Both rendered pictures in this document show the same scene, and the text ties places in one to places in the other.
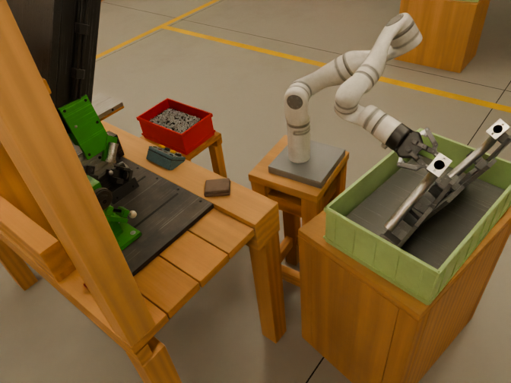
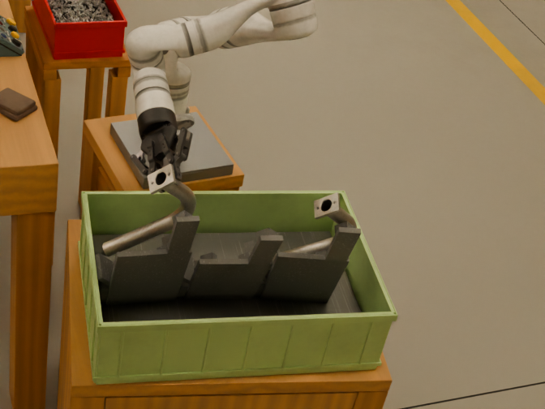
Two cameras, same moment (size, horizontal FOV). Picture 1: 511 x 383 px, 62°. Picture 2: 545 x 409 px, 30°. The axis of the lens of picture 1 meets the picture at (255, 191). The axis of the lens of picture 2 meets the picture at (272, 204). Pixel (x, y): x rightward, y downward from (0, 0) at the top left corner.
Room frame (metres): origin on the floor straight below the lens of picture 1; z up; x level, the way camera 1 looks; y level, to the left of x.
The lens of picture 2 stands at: (-0.48, -1.20, 2.37)
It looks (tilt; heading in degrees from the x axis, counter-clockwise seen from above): 38 degrees down; 20
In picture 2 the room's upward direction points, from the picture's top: 12 degrees clockwise
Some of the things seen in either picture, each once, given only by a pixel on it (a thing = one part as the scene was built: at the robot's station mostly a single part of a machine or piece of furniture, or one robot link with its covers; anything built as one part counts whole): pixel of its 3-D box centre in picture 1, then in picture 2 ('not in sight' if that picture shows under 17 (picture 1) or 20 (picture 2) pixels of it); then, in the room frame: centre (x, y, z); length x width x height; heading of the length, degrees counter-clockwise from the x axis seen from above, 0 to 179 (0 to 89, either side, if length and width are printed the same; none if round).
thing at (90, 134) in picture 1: (81, 125); not in sight; (1.39, 0.61, 1.17); 0.13 x 0.12 x 0.20; 47
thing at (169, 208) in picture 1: (83, 184); not in sight; (1.40, 0.71, 0.89); 1.10 x 0.42 x 0.02; 47
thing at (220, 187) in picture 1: (217, 186); (12, 103); (1.25, 0.14, 0.91); 0.10 x 0.08 x 0.03; 86
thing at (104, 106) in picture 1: (73, 121); not in sight; (1.52, 0.70, 1.11); 0.39 x 0.16 x 0.03; 137
